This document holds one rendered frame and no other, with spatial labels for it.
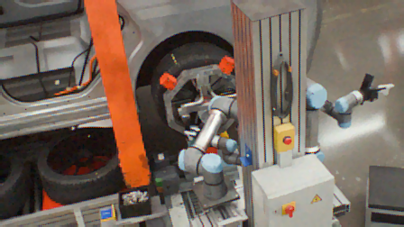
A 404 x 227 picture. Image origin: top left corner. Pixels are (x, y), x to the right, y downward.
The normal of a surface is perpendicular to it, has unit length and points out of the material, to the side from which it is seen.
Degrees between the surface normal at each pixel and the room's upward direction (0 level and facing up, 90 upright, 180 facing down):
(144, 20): 90
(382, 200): 0
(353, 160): 0
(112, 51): 90
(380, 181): 0
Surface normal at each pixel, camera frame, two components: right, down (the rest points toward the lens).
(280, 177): -0.09, -0.81
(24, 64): 0.13, -0.02
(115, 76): 0.22, 0.55
